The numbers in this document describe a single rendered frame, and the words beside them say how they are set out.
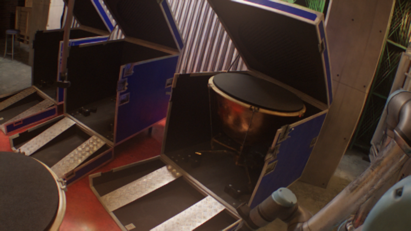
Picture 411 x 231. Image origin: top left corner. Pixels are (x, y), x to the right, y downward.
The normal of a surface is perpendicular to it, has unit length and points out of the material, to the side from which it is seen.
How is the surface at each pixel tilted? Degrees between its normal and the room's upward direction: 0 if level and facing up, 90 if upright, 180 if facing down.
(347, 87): 90
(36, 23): 90
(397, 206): 79
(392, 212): 82
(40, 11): 90
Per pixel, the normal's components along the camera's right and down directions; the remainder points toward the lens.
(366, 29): -0.36, 0.27
